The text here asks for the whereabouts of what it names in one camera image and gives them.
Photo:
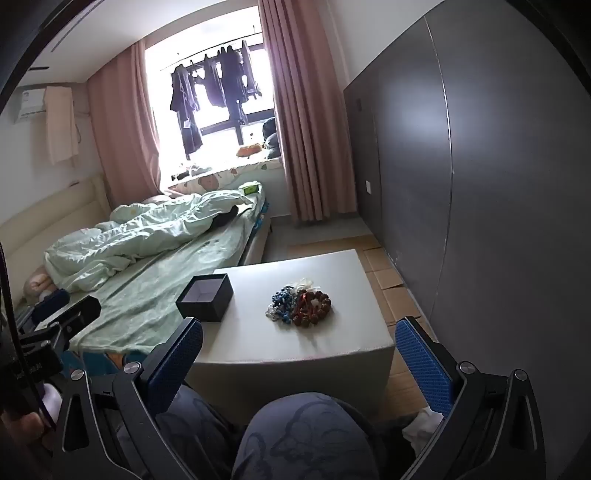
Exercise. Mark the person's left leg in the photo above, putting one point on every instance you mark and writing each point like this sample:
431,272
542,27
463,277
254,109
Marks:
198,431

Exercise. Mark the white air conditioner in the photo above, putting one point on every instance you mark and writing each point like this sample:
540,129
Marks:
30,104

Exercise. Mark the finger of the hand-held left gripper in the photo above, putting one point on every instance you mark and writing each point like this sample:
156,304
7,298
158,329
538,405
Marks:
51,302
81,313

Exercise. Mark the white crumpled cloth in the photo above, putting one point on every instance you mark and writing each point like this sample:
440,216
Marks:
425,427

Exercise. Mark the cardboard floor sheets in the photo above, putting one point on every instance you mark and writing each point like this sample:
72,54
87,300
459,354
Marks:
392,286

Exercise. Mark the pink pillow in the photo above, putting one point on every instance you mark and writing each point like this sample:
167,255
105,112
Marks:
39,282

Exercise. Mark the dark blue cushion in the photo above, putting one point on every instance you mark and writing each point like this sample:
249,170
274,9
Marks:
271,138

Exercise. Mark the bed with cream headboard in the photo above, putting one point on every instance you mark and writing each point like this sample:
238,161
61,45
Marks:
46,207

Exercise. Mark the black jewelry box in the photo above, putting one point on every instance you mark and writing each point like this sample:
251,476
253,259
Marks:
203,311

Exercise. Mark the white sheer pouch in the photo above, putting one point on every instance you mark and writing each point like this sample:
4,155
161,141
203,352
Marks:
304,284

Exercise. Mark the person's leg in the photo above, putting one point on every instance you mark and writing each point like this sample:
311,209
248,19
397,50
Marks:
198,431
314,438

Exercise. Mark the printed window seat cushion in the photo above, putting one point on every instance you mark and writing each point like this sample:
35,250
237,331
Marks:
221,177

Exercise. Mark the person's left hand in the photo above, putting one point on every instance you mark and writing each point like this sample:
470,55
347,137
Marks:
23,427

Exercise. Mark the green tissue box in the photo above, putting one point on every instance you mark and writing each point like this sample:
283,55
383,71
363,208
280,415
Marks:
250,189

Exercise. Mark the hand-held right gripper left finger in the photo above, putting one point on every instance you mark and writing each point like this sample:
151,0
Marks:
178,364

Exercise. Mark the light green duvet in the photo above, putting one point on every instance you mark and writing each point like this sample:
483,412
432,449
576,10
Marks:
138,235

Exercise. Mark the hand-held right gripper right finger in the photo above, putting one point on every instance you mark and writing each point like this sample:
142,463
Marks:
422,364

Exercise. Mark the black garment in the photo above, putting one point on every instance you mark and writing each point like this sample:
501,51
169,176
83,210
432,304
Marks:
224,218

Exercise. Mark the white square table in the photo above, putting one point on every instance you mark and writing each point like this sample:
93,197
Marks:
286,346

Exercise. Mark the pink curtain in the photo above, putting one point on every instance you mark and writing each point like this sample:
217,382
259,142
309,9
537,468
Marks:
304,138
124,138

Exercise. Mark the green bed sheet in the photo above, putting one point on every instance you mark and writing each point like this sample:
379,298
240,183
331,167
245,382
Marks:
152,295

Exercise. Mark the person's right leg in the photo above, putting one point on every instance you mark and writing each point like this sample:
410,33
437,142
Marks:
314,438

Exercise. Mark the white hanging towel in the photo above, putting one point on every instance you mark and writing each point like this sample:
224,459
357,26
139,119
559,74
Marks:
62,124

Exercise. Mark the orange plush toy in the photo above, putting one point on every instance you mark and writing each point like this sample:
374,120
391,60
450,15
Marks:
248,150

